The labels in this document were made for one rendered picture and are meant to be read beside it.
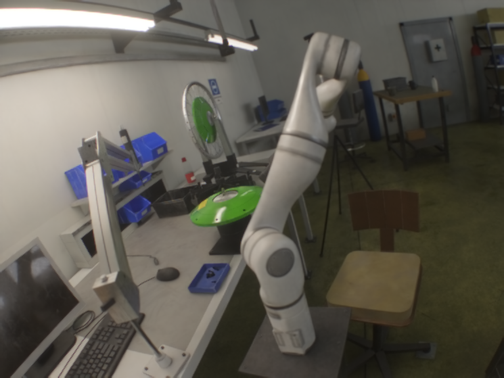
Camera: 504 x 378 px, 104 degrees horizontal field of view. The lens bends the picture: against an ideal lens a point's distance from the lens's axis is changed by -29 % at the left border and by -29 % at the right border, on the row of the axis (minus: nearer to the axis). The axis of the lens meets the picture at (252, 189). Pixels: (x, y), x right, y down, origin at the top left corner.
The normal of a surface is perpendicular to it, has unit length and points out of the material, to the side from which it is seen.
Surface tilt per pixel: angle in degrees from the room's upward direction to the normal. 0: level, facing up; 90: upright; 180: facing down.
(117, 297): 90
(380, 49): 90
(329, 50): 80
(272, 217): 105
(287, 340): 90
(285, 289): 90
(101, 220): 47
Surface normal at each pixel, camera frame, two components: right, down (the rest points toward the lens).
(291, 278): 0.50, 0.19
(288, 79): -0.27, 0.40
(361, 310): -0.55, 0.43
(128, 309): 0.26, 0.26
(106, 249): -0.01, -0.43
